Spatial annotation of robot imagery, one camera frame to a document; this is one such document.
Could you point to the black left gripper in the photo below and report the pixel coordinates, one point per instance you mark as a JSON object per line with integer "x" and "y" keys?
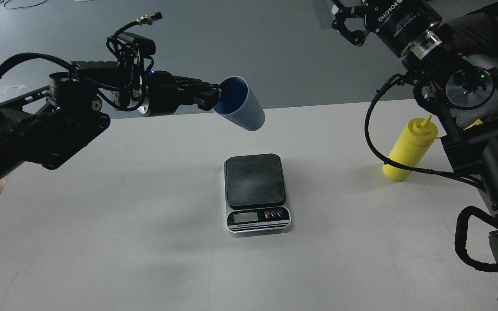
{"x": 165, "y": 94}

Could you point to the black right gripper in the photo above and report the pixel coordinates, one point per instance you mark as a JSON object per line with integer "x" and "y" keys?
{"x": 402, "y": 23}

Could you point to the blue ribbed plastic cup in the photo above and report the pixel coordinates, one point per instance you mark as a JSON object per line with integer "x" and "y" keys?
{"x": 238, "y": 104}

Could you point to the yellow squeeze bottle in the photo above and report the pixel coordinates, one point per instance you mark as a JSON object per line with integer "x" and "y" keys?
{"x": 414, "y": 141}

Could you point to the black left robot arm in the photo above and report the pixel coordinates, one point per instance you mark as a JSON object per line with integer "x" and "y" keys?
{"x": 50, "y": 125}

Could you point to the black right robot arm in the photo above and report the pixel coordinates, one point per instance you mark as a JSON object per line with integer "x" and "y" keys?
{"x": 453, "y": 68}

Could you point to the black digital kitchen scale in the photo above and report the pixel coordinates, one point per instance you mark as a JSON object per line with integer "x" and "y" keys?
{"x": 255, "y": 195}

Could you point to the seated person in dark clothes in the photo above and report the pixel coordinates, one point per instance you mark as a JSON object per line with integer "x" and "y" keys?
{"x": 474, "y": 33}

